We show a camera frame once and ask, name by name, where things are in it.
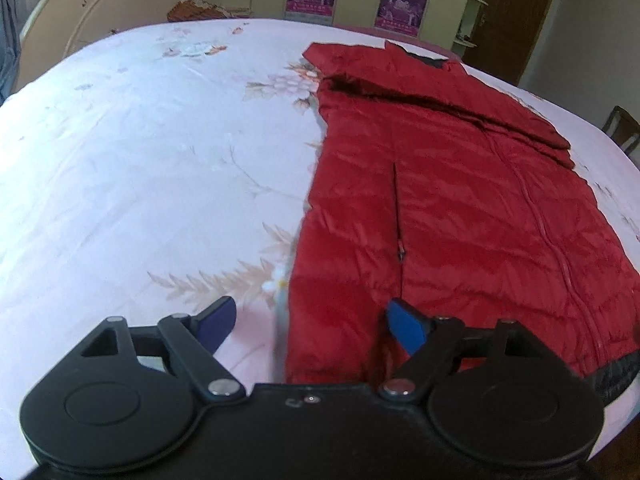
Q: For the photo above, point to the cream wall shelf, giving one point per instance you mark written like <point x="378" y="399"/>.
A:
<point x="472" y="10"/>

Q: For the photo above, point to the cream rounded headboard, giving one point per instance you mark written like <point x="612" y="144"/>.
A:
<point x="100" y="5"/>

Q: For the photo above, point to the floral white bed sheet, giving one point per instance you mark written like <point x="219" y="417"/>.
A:
<point x="150" y="170"/>

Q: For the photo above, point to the woven brown basket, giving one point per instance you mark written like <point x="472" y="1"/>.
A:
<point x="195" y="10"/>

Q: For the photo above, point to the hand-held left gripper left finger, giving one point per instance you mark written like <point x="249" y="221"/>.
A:
<point x="217" y="322"/>

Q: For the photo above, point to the wooden chair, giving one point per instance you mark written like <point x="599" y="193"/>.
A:
<point x="624" y="127"/>

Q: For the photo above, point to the red puffer jacket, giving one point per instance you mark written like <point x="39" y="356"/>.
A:
<point x="450" y="200"/>

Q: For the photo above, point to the blue grey curtain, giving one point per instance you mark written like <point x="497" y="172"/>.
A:
<point x="9" y="50"/>

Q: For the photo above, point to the brown wooden door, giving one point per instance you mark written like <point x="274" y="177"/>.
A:
<point x="515" y="20"/>

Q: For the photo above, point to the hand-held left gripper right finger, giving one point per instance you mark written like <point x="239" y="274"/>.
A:
<point x="407" y="327"/>

